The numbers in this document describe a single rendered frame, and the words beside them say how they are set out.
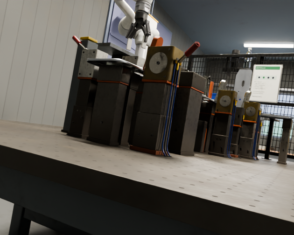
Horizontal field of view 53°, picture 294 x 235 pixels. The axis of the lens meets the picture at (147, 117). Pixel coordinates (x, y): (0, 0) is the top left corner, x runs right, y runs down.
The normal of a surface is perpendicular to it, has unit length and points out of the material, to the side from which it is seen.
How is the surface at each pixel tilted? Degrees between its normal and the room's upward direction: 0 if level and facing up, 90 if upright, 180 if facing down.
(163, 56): 90
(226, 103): 90
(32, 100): 90
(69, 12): 90
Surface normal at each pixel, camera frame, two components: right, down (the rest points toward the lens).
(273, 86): -0.57, -0.13
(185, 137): 0.80, 0.11
